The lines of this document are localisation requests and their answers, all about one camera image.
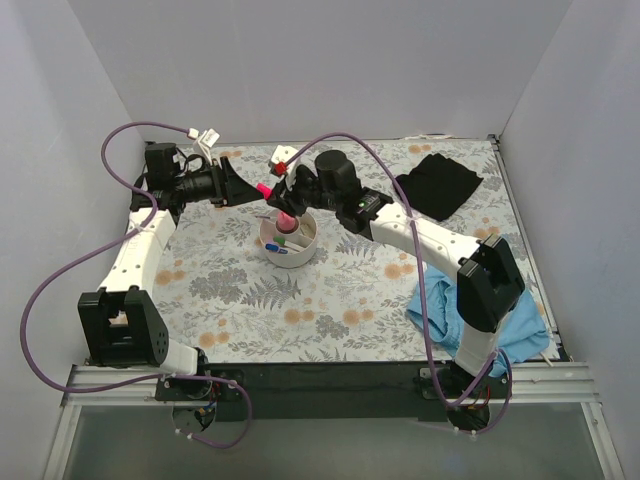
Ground pink pack of pens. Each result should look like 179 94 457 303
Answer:
276 211 299 234

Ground white round divided organizer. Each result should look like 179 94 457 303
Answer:
258 209 318 269

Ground green capped white marker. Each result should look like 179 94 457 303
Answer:
274 237 303 250

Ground blue capped white marker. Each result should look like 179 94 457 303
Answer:
265 243 289 254

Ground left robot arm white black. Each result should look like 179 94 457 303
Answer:
78 143 262 400

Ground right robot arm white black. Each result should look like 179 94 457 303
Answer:
263 147 525 398

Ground floral table mat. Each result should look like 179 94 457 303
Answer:
99 140 556 366

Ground black folded cloth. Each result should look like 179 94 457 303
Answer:
396 153 483 222

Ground light blue shorts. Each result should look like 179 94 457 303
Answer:
424 266 550 364

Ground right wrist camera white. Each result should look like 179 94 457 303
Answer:
269 144 298 180

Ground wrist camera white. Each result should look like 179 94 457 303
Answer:
187 128 220 163
269 144 298 180

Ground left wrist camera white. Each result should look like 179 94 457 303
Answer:
187 128 220 163

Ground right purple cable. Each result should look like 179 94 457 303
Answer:
284 131 513 434

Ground purple cable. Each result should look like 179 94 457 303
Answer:
284 131 513 434
19 120 253 449

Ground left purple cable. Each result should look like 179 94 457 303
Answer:
19 120 253 449

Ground aluminium frame rail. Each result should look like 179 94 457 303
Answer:
45 362 623 479

